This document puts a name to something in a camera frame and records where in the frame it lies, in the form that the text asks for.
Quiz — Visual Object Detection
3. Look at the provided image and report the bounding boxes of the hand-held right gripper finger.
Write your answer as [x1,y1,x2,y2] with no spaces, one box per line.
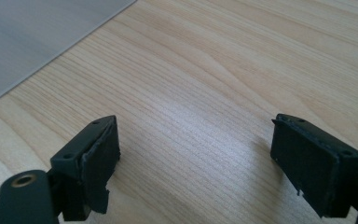
[269,113,358,218]

